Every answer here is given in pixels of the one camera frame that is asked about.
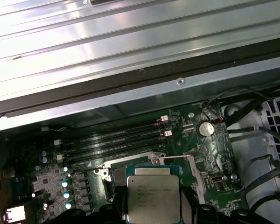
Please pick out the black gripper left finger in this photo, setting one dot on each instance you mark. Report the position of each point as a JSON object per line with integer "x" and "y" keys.
{"x": 120, "y": 210}

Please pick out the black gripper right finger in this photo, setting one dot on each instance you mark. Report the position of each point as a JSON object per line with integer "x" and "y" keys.
{"x": 186, "y": 205}

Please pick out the metal socket cover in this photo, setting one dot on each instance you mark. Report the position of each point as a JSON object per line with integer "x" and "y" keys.
{"x": 197, "y": 177}

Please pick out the CPU with silver top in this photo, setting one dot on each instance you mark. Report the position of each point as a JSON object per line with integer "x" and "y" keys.
{"x": 151, "y": 193}

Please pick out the CPU socket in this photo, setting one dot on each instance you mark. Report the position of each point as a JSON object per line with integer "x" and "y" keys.
{"x": 105, "y": 172}

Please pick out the RAM slot with black clips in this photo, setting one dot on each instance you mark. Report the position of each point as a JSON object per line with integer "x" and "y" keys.
{"x": 112, "y": 155}
{"x": 112, "y": 139}

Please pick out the RAM slot with white clips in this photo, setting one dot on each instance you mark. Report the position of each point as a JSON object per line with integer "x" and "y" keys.
{"x": 112, "y": 147}
{"x": 112, "y": 131}

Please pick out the green motherboard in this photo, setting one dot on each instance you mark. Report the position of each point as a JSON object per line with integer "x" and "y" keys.
{"x": 214, "y": 151}

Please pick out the silver coin battery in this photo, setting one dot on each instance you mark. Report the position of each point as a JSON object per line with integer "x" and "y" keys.
{"x": 205, "y": 129}

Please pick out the black and silver PC case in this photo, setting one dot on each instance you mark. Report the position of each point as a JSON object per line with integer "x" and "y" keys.
{"x": 154, "y": 95}

